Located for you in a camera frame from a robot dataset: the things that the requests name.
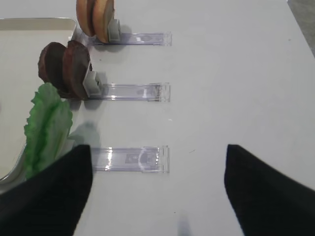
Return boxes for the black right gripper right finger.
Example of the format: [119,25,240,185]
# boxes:
[224,145,315,236]

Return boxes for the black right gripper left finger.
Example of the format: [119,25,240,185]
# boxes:
[0,145,93,236]

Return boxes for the green lettuce leaf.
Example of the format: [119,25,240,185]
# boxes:
[24,83,72,179]

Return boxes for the inner brown meat patty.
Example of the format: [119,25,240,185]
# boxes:
[38,42,71,98]

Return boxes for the brown meat patty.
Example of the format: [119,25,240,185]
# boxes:
[63,40,93,100]
[38,42,71,98]

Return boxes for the outer brown meat patty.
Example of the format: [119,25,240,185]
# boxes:
[63,40,93,100]

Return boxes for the grey patty pusher block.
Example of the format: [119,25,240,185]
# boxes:
[83,70,103,98]

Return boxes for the white metal tray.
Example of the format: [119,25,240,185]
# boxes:
[0,18,77,192]

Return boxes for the grey bun pusher block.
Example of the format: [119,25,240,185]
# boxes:
[107,19,121,42]

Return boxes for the inner right bun slice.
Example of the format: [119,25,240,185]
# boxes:
[76,0,95,37]

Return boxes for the bun slice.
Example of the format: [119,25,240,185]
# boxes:
[93,0,115,43]
[76,0,95,37]

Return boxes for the outer right bun slice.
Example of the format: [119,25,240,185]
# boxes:
[93,0,115,43]

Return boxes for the clear lettuce holder rail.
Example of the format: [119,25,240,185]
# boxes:
[91,146,170,173]

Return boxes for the clear patty holder rail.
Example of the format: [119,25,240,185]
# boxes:
[89,83,171,102]

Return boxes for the clear right bun holder rail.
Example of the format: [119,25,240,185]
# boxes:
[72,29,172,46]

